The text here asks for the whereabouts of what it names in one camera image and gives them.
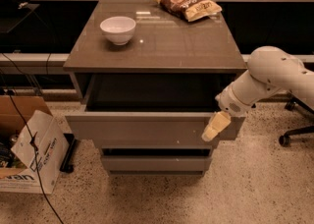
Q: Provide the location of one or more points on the grey top drawer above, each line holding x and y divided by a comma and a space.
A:
151, 110

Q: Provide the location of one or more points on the grey drawer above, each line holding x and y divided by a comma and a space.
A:
156, 164
151, 110

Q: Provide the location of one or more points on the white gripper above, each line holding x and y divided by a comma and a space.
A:
230, 104

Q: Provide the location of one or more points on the black table leg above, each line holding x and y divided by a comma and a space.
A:
67, 165

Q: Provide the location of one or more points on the white ceramic bowl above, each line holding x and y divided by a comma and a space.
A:
119, 30

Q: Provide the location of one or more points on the open cardboard box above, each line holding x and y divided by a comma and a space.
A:
38, 142

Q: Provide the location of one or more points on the grey drawer cabinet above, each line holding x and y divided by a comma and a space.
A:
161, 44

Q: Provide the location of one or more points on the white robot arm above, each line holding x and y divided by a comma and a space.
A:
269, 70

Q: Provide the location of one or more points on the grey bottom drawer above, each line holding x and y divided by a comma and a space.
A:
156, 164

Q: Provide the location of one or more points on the brown chip bag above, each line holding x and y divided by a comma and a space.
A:
190, 10

